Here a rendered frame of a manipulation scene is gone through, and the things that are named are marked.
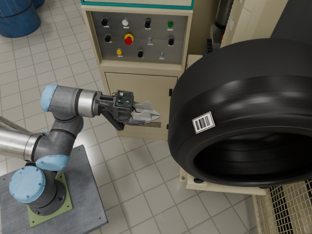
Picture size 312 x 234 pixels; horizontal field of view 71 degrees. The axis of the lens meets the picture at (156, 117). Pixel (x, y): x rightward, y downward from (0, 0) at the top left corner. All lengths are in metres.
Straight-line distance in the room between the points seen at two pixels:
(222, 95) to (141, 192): 1.46
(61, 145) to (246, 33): 0.73
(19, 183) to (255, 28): 1.13
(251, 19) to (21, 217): 1.39
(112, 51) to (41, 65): 1.77
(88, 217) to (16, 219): 0.37
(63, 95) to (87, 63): 2.20
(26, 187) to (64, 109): 0.51
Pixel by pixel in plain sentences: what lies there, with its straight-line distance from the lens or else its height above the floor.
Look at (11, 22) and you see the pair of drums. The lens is 3.61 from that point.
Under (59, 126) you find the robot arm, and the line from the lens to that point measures 0.82.
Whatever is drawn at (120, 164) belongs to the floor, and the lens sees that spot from 2.03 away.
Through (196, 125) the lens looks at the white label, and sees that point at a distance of 0.60.
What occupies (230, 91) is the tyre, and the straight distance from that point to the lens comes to 0.58.
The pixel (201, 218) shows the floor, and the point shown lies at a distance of 1.91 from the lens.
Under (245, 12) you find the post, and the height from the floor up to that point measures 1.46.
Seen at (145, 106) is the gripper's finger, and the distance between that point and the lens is 0.73.
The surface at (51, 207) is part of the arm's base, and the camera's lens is 1.32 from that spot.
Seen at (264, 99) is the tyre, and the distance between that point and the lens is 0.57.
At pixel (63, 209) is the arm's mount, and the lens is 1.35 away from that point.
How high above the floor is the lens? 1.84
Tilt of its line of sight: 55 degrees down
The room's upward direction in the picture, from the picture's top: straight up
